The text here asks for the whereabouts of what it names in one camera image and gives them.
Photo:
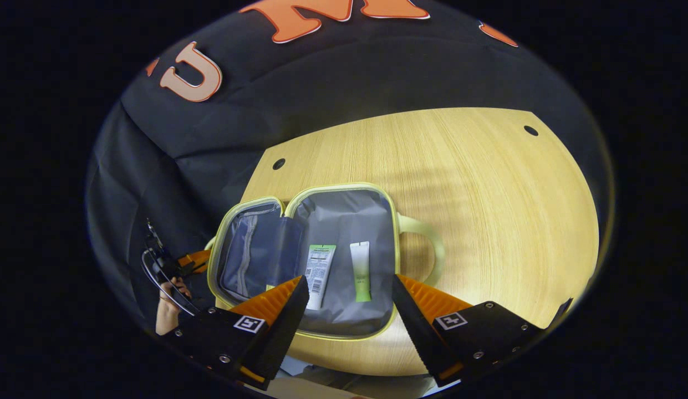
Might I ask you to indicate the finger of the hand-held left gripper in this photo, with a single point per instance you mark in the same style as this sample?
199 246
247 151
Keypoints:
195 261

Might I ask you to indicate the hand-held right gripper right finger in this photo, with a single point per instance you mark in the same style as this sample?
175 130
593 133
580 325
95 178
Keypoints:
416 332

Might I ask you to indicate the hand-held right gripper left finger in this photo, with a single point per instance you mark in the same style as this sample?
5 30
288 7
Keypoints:
285 332

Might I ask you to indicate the white tube with barcode label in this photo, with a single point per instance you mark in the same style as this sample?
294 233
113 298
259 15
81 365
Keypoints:
319 271

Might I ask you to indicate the green and white tube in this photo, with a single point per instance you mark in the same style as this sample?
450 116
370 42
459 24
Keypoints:
360 266

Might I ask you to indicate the pale green suitcase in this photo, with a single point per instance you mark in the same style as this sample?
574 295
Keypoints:
344 221

